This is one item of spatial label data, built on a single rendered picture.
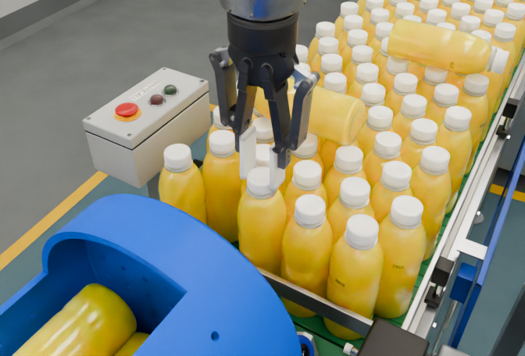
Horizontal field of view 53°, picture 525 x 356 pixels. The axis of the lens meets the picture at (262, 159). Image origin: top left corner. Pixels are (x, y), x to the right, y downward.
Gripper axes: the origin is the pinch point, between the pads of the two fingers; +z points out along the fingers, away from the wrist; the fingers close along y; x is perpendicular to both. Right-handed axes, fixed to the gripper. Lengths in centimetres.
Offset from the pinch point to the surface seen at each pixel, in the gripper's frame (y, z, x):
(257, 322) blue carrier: 13.5, -3.9, -23.1
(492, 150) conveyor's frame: 23, 24, 53
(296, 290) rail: 8.1, 16.2, -4.5
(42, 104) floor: -201, 115, 101
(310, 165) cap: 3.7, 4.3, 6.8
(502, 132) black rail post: 24, 23, 59
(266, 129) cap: -6.0, 4.3, 11.2
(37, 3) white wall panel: -286, 102, 175
